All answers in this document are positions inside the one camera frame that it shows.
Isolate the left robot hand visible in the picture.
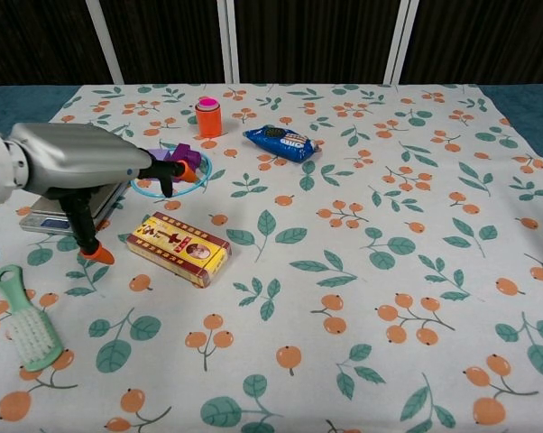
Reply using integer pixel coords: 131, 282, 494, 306
7, 122, 200, 267

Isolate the red yellow printed box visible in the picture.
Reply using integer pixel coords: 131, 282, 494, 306
125, 210, 233, 289

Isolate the silver digital kitchen scale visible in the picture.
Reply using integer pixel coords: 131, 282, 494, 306
19, 180, 131, 235

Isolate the teal table cover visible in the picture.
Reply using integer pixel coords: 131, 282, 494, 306
0, 83, 543, 193

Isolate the dark purple building block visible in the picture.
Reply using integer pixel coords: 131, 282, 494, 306
165, 143, 203, 184

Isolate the dark partition panel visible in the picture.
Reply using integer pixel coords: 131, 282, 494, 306
99, 0, 225, 86
233, 0, 398, 85
0, 0, 111, 88
402, 0, 543, 86

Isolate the orange can with pink lid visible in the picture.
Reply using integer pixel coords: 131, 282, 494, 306
194, 96, 223, 138

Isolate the green scrub brush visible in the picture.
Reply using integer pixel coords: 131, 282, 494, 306
0, 264, 66, 373

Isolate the blue cookie packet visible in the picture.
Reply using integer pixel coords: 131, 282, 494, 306
244, 124, 322, 164

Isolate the white floral tablecloth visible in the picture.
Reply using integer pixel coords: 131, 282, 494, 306
0, 83, 543, 433

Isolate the white frame post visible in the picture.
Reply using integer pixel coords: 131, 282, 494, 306
84, 0, 124, 86
382, 0, 420, 85
216, 0, 242, 84

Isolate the blue plastic ring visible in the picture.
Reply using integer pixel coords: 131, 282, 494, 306
130, 146, 215, 198

